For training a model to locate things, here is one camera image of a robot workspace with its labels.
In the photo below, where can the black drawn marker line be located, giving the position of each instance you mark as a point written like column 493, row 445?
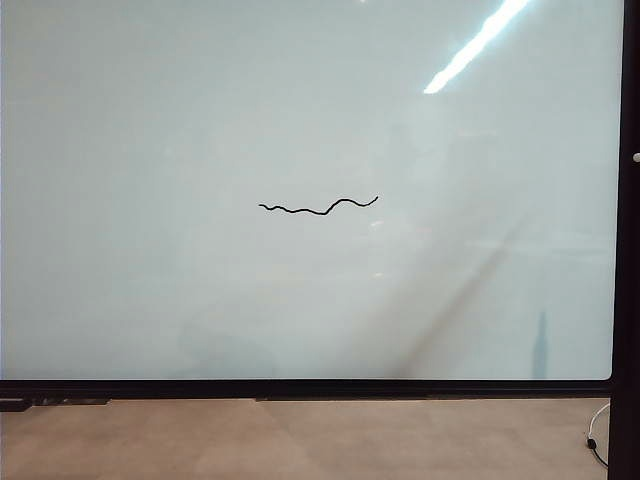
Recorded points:
column 320, row 213

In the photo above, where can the white whiteboard with black frame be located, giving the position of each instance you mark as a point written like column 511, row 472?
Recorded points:
column 300, row 125

